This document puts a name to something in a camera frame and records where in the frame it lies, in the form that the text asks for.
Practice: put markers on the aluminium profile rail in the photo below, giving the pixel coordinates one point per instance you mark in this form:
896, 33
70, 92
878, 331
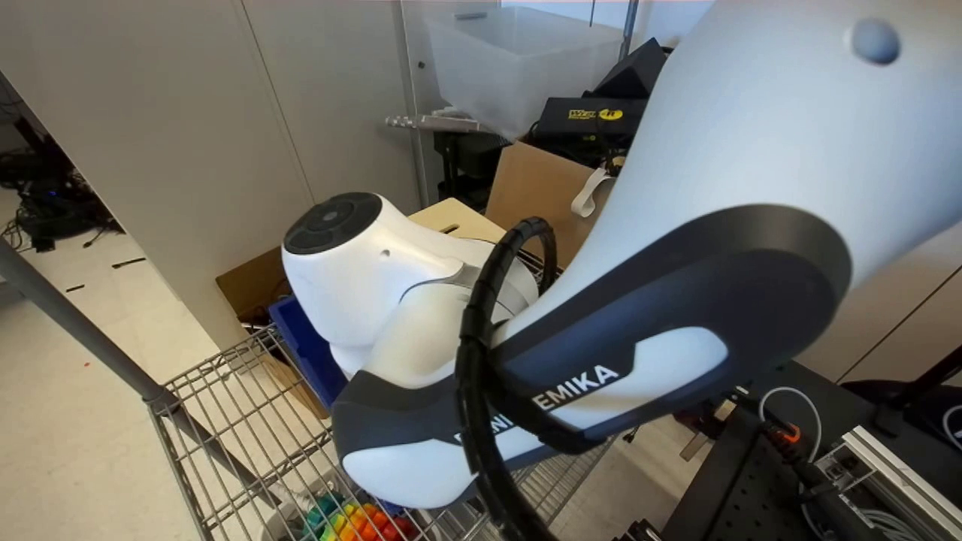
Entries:
891, 482

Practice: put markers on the tall brown cardboard box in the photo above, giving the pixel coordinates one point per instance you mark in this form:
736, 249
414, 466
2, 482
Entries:
535, 189

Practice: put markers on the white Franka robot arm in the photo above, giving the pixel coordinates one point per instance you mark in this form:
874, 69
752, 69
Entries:
782, 131

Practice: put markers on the black case with yellow label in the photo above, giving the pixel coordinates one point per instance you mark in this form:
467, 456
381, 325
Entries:
589, 115

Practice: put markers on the black perforated breadboard table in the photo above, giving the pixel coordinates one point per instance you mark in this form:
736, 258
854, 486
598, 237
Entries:
740, 492

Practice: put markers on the black equipment pile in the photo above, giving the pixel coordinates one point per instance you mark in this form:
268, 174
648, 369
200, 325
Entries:
54, 206

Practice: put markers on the clear plastic storage tub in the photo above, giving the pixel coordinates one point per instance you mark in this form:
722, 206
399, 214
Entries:
522, 60

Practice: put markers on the open brown cardboard box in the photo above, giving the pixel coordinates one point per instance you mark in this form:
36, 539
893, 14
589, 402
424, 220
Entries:
250, 285

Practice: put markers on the grey metal pole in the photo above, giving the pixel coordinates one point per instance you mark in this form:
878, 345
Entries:
80, 319

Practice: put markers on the blue plastic storage bin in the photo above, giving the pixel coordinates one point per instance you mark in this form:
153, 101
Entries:
304, 349

